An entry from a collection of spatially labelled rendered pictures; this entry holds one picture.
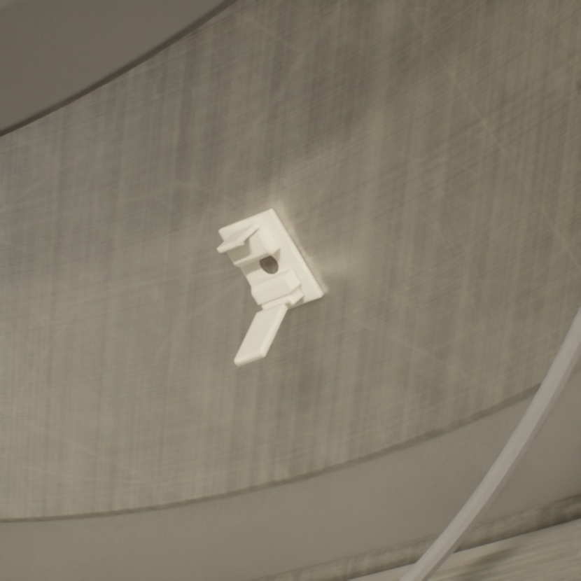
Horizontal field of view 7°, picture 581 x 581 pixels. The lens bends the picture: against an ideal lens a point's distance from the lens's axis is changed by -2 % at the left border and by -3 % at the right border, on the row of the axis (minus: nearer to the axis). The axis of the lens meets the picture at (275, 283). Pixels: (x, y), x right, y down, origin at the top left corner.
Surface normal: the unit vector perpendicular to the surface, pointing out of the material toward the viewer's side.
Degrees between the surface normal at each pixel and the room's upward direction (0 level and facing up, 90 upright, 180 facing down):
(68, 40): 90
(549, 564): 90
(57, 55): 90
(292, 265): 90
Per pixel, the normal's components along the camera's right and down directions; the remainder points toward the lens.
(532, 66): -0.50, 0.47
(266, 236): 0.70, -0.27
